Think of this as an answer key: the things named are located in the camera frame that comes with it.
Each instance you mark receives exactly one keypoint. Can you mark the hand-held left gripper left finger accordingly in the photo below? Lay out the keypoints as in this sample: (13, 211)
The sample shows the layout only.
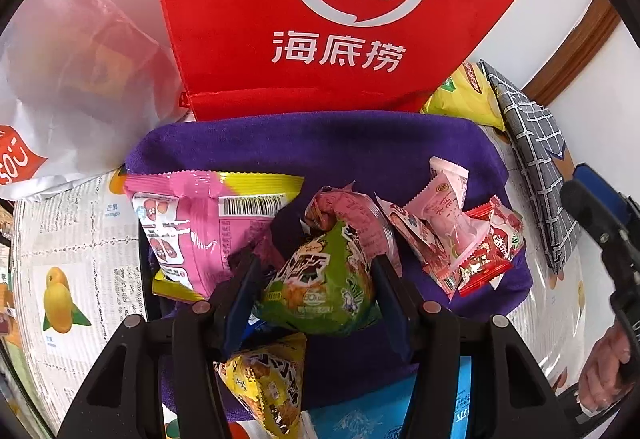
(240, 309)

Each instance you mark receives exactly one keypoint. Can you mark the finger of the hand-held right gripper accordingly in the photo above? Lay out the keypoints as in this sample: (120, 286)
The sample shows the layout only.
(600, 179)
(585, 204)

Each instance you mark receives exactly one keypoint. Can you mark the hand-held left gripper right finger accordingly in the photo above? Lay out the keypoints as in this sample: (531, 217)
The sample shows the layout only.
(395, 314)

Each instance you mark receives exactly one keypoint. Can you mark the small blue snack packet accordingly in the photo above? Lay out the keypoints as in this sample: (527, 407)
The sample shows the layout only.
(257, 326)

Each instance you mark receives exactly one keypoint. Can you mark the pink stick snack packet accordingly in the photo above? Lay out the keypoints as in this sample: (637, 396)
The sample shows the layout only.
(425, 244)

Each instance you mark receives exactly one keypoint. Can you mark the yellow triangle snack packet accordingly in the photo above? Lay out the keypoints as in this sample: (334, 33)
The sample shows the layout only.
(265, 384)

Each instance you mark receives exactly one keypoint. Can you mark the green snack packet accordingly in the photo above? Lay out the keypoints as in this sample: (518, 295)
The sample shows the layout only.
(320, 284)

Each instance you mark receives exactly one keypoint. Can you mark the red white strawberry snack packet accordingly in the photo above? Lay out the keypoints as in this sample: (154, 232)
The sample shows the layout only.
(505, 229)

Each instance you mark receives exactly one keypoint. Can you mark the large pink snack packet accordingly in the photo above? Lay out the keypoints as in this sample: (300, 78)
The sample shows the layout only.
(200, 229)

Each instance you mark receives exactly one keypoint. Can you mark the pink printed snack packet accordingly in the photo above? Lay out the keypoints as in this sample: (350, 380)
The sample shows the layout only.
(355, 214)

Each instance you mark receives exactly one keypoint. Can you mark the blue tissue pack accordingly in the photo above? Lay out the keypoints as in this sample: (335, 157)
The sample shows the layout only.
(360, 419)

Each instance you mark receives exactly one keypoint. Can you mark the pale pink snack packet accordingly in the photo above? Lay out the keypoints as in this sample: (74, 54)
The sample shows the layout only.
(445, 194)

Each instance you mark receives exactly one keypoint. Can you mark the person's right hand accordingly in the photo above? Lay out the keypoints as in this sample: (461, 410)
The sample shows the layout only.
(605, 359)

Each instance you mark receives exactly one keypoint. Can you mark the grey checked folded cloth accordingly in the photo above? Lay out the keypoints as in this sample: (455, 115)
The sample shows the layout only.
(530, 144)

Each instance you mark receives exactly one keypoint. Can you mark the yellow chip bag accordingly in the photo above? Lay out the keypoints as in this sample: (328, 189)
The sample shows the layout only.
(465, 104)

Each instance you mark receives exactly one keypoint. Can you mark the purple towel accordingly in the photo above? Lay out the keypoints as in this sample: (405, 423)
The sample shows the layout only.
(350, 154)

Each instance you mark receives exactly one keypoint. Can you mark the fruit print table cover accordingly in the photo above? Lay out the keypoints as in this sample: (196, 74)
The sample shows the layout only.
(75, 229)

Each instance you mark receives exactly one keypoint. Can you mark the red paper bag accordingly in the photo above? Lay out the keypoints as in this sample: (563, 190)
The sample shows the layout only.
(240, 19)

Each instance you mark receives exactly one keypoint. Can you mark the white plastic bag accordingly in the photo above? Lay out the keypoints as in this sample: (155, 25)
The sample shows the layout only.
(75, 69)

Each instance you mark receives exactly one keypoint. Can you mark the brown wooden door frame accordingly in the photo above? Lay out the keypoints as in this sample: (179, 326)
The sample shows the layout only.
(575, 49)

